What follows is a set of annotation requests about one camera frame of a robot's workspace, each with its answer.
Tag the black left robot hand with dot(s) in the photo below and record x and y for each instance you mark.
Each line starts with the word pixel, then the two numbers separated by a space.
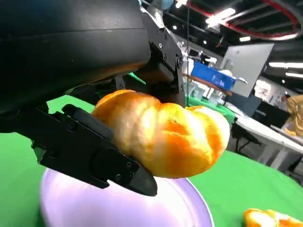
pixel 71 47

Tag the orange white toy bread roll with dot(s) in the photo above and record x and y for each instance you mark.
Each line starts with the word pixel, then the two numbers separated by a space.
pixel 165 137
pixel 267 218

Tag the blue plastic bin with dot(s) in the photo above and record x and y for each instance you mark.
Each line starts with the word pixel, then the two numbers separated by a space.
pixel 210 75

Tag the white ceiling light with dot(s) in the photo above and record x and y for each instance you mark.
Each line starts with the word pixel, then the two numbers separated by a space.
pixel 220 16

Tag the lilac plate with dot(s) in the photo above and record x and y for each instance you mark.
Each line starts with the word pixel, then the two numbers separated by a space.
pixel 106 208

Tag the white panel board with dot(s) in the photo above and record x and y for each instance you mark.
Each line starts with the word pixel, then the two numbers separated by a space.
pixel 248 66

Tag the green table cloth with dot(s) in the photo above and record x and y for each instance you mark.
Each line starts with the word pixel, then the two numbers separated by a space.
pixel 236 184

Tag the white workshop table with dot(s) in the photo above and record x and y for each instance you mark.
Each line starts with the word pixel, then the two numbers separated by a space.
pixel 267 139

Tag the person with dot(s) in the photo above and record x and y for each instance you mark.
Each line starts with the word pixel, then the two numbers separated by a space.
pixel 294 113

